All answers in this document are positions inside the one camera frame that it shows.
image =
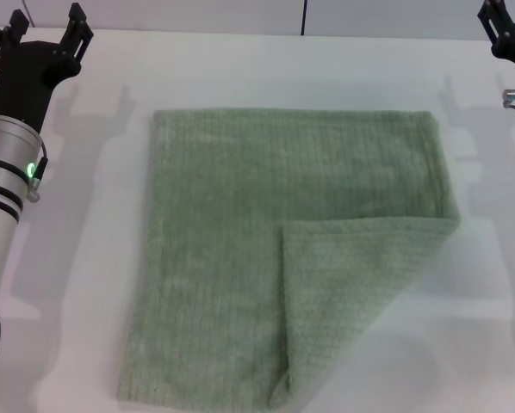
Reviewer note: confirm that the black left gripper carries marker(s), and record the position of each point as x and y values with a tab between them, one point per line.
25	86

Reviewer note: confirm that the green terry towel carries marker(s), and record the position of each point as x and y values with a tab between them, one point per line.
240	241

